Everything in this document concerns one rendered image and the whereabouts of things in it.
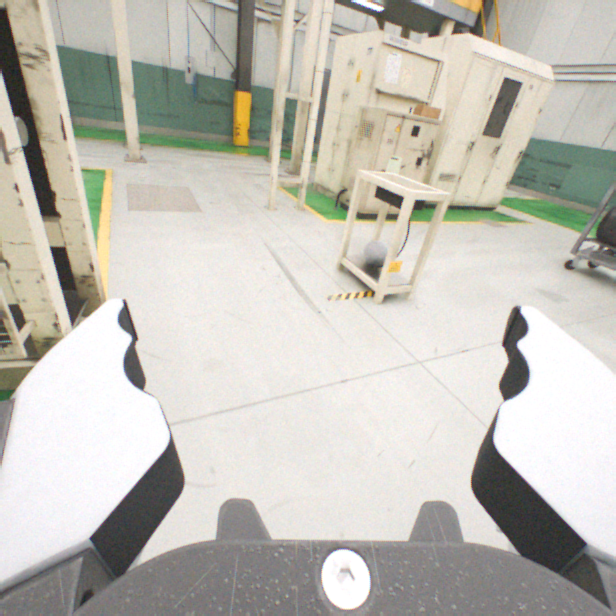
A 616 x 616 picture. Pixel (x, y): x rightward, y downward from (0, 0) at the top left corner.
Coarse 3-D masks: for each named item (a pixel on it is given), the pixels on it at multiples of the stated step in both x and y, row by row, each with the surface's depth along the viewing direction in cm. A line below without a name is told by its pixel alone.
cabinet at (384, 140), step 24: (360, 120) 399; (384, 120) 365; (408, 120) 377; (432, 120) 390; (360, 144) 404; (384, 144) 380; (408, 144) 394; (432, 144) 408; (360, 168) 409; (384, 168) 398; (408, 168) 413; (360, 216) 423
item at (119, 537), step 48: (96, 336) 9; (48, 384) 7; (96, 384) 7; (144, 384) 9; (48, 432) 6; (96, 432) 6; (144, 432) 6; (0, 480) 5; (48, 480) 5; (96, 480) 5; (144, 480) 5; (0, 528) 5; (48, 528) 5; (96, 528) 5; (144, 528) 6; (0, 576) 4
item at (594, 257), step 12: (612, 192) 334; (600, 204) 344; (612, 216) 336; (588, 228) 355; (600, 228) 347; (612, 228) 337; (588, 240) 367; (600, 240) 356; (612, 240) 341; (576, 252) 367; (588, 252) 359; (600, 252) 389; (612, 252) 384; (564, 264) 380; (576, 264) 372; (588, 264) 402; (600, 264) 349; (612, 264) 351
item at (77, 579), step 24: (0, 408) 7; (0, 432) 6; (0, 456) 6; (48, 576) 4; (72, 576) 4; (96, 576) 5; (0, 600) 4; (24, 600) 4; (48, 600) 4; (72, 600) 4
